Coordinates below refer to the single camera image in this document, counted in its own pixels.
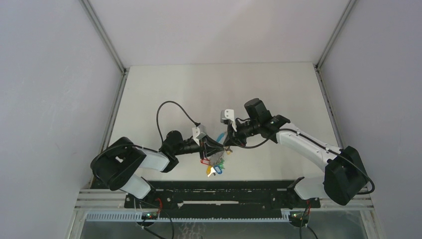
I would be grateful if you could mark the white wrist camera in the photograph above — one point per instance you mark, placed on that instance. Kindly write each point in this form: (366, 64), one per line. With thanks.
(227, 117)
(198, 133)

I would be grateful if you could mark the left aluminium frame post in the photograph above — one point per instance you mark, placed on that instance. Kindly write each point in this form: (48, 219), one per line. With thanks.
(101, 31)

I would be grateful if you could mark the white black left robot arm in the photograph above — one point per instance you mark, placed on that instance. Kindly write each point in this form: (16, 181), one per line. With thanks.
(116, 166)

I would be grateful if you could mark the aluminium frame post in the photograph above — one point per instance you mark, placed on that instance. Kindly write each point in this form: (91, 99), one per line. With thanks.
(101, 31)
(335, 34)

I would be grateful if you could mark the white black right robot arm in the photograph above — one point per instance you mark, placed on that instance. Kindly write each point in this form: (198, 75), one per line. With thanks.
(344, 174)

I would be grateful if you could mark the red tagged key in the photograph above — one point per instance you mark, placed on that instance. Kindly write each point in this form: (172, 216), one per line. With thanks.
(205, 161)

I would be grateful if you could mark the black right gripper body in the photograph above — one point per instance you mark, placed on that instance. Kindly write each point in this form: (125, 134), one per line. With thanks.
(245, 130)

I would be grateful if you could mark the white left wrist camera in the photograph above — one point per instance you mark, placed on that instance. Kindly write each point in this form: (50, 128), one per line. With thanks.
(198, 133)

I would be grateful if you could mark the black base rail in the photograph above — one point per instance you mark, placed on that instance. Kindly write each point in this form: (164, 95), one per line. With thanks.
(221, 199)

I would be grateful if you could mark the right aluminium frame post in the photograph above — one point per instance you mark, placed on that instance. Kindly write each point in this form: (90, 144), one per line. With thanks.
(335, 34)

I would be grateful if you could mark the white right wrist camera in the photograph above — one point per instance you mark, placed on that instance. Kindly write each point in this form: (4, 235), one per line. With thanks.
(227, 117)

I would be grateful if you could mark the dark blue key tag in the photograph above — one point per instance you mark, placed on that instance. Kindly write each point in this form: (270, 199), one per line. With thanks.
(217, 169)

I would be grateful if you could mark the round key organizer with rings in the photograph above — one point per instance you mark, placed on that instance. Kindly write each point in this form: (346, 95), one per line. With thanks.
(219, 155)

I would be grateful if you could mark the yellow tagged key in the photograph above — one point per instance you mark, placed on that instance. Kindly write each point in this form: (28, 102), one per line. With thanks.
(210, 171)

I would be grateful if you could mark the green tagged key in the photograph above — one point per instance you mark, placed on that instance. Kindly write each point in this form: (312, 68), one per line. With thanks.
(221, 163)

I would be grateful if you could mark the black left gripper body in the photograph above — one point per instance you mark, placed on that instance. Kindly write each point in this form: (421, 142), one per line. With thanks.
(188, 147)

